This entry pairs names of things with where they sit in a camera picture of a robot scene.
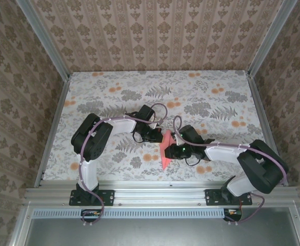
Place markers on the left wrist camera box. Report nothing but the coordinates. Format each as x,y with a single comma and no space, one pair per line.
153,125

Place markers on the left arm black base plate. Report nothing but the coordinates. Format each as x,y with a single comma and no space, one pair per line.
106,197

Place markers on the aluminium cross rail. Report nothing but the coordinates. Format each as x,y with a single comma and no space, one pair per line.
160,192

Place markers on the pink square paper sheet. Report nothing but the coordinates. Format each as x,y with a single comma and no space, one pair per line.
166,139

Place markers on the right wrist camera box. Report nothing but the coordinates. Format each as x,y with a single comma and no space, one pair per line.
178,139

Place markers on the grey metal sheet panel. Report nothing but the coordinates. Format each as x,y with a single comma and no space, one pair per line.
165,233

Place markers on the aluminium side rail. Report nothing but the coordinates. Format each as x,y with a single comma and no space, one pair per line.
261,115
55,123

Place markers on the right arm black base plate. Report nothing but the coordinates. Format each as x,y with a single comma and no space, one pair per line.
212,197

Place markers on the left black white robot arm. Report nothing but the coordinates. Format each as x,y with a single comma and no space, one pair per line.
93,148

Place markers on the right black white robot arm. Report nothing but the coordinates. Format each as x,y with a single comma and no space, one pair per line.
260,169

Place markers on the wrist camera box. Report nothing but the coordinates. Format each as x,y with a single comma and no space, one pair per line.
178,139
153,125

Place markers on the aluminium corner post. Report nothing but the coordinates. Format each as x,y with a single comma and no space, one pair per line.
270,38
44,38

